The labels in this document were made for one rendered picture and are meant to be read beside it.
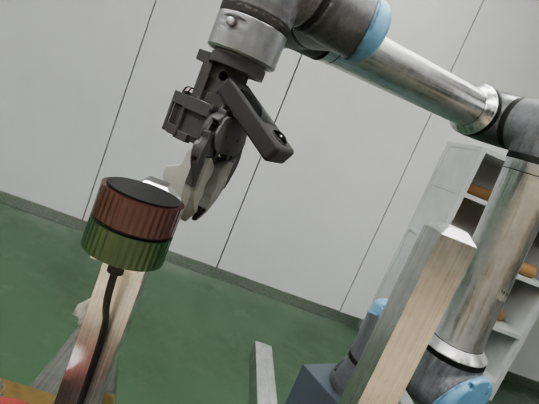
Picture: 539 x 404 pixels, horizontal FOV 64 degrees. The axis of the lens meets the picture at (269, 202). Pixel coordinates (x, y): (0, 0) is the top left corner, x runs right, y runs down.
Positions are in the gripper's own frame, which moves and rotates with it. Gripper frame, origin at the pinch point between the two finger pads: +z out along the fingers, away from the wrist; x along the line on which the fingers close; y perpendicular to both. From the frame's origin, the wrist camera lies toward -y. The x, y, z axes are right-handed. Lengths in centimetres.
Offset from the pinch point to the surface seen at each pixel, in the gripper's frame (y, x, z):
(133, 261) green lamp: -11.6, 24.8, -2.4
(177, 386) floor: 41, -106, 104
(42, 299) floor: 121, -97, 104
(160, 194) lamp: -9.6, 21.9, -6.5
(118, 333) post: -8.9, 19.7, 6.6
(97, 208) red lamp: -8.1, 25.8, -4.8
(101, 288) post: -6.7, 20.9, 3.2
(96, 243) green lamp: -9.2, 26.0, -2.7
